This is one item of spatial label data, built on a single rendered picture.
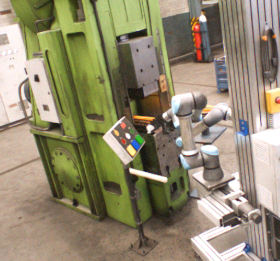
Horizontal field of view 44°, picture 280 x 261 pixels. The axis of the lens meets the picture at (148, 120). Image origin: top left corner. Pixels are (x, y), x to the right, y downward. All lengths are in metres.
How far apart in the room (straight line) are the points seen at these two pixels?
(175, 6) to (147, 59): 8.24
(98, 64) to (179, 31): 8.53
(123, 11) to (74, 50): 0.56
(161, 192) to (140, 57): 1.33
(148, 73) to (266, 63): 1.35
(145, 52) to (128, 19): 0.33
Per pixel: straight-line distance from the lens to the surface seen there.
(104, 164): 3.56
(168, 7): 11.15
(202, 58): 10.69
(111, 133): 2.67
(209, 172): 2.50
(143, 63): 3.13
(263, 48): 2.06
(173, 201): 3.62
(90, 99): 3.31
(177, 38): 11.34
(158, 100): 3.54
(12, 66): 8.17
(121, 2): 3.21
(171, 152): 3.43
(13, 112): 8.26
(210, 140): 3.48
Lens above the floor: 2.09
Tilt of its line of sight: 19 degrees down
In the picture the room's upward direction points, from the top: 11 degrees counter-clockwise
